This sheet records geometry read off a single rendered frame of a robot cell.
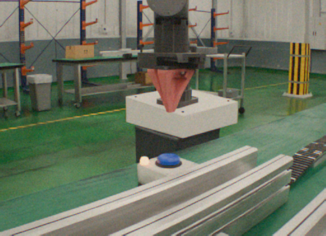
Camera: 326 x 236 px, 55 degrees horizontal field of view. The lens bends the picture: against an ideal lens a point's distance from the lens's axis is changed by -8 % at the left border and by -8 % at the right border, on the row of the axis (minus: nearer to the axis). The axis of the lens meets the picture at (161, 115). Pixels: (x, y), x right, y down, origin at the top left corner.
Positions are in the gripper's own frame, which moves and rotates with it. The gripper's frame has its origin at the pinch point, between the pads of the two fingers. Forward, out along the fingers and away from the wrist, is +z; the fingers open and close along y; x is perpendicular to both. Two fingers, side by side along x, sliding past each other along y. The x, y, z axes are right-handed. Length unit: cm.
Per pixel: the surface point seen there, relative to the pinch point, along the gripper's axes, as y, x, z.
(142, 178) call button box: -3.0, -4.0, 12.6
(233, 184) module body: 16.3, -4.2, 7.8
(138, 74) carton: -470, 379, 49
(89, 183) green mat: -14.2, -8.3, 16.1
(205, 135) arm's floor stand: -24.4, 39.7, 17.2
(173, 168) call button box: 1.9, -1.1, 10.2
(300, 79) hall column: -236, 605, 53
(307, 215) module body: 27.9, -5.6, 7.8
